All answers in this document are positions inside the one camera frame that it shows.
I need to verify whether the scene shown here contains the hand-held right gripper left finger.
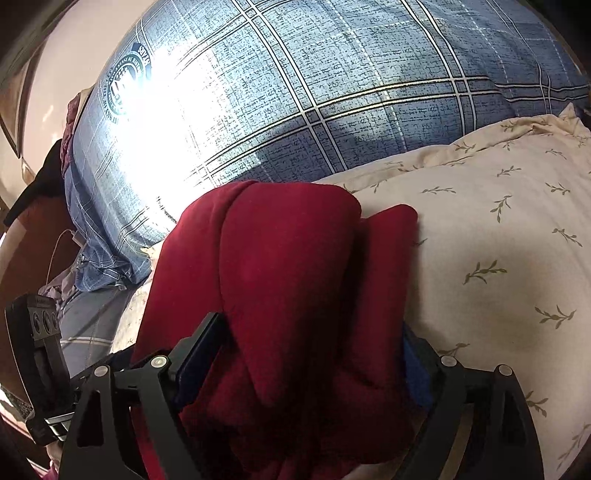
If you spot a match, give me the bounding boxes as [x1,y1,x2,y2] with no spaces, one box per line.
[60,311,228,480]

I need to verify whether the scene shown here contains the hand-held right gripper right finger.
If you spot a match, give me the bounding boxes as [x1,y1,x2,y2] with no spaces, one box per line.
[401,323,543,480]

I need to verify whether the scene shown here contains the red garment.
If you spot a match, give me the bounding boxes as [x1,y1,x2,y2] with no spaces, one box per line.
[130,180,434,480]

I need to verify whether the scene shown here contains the grey striped cloth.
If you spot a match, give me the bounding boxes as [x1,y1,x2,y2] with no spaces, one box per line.
[39,256,139,370]

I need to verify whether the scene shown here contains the brown wooden headboard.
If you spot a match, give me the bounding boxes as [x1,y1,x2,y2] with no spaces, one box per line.
[0,194,85,407]

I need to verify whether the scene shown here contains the cream leaf-print bedding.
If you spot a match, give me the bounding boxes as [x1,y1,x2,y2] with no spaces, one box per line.
[110,102,591,480]

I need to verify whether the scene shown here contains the dark cloth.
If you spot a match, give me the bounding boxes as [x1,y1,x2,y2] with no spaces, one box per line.
[4,137,71,228]

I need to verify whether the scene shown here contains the maroon cloth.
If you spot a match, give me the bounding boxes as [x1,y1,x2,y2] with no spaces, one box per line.
[59,90,94,172]

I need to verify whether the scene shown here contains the blue plaid quilt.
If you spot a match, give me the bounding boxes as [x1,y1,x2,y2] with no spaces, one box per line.
[64,0,591,295]

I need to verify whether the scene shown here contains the white cable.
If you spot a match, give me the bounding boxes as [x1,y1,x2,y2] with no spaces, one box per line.
[45,228,83,283]

